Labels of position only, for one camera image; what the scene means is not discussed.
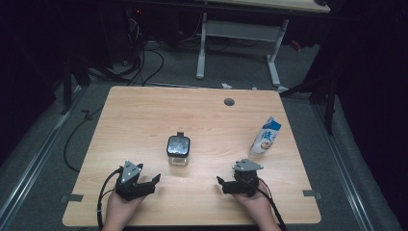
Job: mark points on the metal floor rail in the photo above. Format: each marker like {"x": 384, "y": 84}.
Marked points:
{"x": 35, "y": 154}
{"x": 343, "y": 166}

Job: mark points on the black metal stand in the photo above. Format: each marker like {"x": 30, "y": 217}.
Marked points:
{"x": 67, "y": 86}
{"x": 330, "y": 106}

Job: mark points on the glass jar with black lid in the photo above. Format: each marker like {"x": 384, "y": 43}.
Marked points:
{"x": 178, "y": 147}

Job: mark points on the desk with white metal legs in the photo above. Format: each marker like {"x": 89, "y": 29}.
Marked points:
{"x": 240, "y": 30}

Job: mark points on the person's left hand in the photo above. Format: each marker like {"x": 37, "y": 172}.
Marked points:
{"x": 120, "y": 210}

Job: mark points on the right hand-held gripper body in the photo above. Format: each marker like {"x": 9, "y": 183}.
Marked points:
{"x": 243, "y": 186}

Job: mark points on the grey round table grommet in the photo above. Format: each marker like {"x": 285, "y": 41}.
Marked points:
{"x": 229, "y": 102}

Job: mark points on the small red object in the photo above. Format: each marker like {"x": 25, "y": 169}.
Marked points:
{"x": 295, "y": 45}

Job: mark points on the person's right hand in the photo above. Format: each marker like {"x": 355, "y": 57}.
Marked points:
{"x": 260, "y": 207}

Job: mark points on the dark computer tower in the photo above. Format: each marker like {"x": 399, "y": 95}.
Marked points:
{"x": 123, "y": 35}

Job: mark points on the grey tape strip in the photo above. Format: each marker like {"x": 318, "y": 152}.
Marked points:
{"x": 73, "y": 198}
{"x": 311, "y": 193}

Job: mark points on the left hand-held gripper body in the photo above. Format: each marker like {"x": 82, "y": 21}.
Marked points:
{"x": 130, "y": 189}

